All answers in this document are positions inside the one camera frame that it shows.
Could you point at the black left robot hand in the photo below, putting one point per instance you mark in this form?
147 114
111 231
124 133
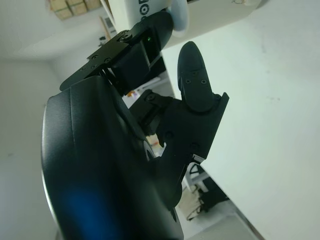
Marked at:
100 162

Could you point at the white two-slot toaster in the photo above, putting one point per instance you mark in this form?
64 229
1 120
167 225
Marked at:
212 20

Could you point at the wooden crates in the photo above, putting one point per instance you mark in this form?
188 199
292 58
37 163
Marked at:
70 8

